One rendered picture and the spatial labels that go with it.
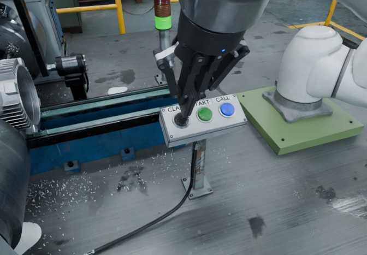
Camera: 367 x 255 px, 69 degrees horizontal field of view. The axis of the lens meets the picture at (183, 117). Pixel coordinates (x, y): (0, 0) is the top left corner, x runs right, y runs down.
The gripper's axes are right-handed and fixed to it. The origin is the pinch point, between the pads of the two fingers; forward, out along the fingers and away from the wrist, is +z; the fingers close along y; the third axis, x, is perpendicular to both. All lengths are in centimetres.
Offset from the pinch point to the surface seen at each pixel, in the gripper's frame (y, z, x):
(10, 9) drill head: 35, 26, -54
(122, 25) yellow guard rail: -16, 182, -192
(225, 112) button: -9.3, 7.2, 0.8
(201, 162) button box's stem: -5.5, 22.4, 6.3
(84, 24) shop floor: 25, 266, -284
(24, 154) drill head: 29.4, 10.8, -1.1
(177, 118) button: 0.8, 7.3, -0.2
